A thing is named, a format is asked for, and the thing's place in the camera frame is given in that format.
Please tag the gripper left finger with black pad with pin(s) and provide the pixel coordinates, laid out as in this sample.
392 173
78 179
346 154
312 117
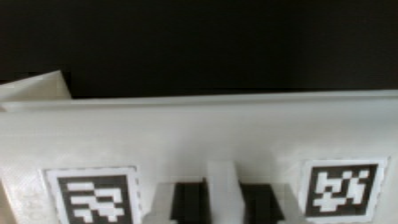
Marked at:
191 203

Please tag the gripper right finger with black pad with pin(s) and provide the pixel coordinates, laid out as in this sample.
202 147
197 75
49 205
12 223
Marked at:
262 209

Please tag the white cabinet door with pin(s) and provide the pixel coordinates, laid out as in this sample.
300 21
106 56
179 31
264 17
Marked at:
94 160

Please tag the white cabinet body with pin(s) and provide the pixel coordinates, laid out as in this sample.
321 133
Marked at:
40 93

